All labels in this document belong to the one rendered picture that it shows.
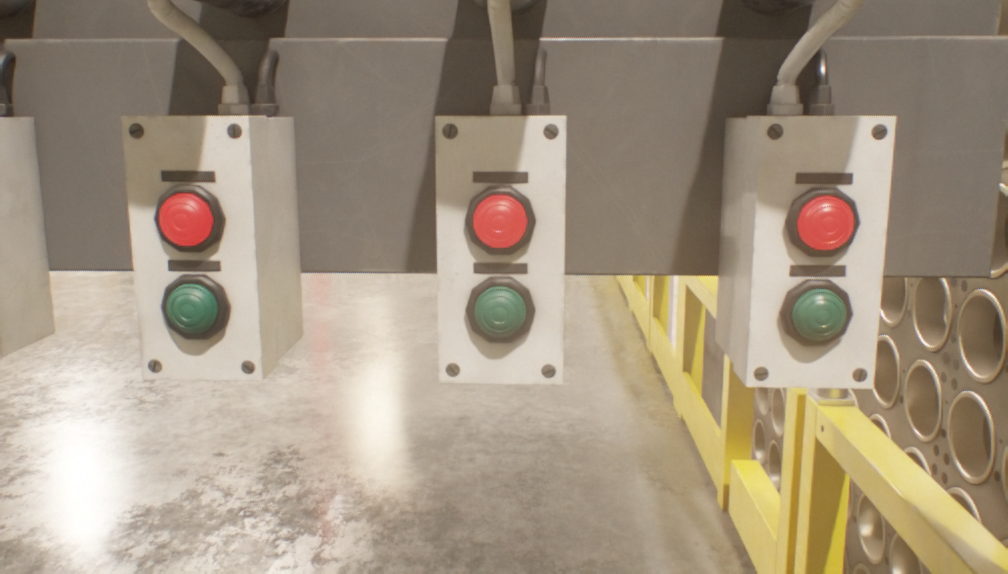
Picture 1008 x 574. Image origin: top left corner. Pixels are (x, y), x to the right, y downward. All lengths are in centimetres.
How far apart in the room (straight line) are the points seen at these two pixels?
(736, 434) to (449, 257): 127
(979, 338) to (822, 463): 153
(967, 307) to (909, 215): 204
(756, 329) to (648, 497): 130
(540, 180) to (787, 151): 13
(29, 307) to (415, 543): 108
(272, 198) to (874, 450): 75
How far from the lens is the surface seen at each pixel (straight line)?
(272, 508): 175
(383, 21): 58
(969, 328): 267
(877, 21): 61
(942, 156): 60
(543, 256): 45
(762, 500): 150
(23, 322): 62
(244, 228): 48
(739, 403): 166
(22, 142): 62
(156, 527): 175
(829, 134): 47
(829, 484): 121
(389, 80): 55
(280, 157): 53
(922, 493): 96
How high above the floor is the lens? 77
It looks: 10 degrees down
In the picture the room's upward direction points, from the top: straight up
